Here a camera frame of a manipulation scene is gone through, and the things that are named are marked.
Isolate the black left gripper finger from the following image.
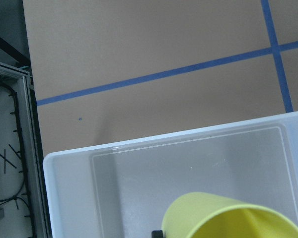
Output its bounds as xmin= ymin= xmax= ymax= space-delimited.
xmin=151 ymin=230 xmax=164 ymax=238

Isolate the yellow plastic cup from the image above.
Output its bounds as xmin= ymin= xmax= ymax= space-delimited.
xmin=161 ymin=192 xmax=298 ymax=238

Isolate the translucent white plastic bin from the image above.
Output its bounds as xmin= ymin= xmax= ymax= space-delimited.
xmin=43 ymin=112 xmax=298 ymax=238

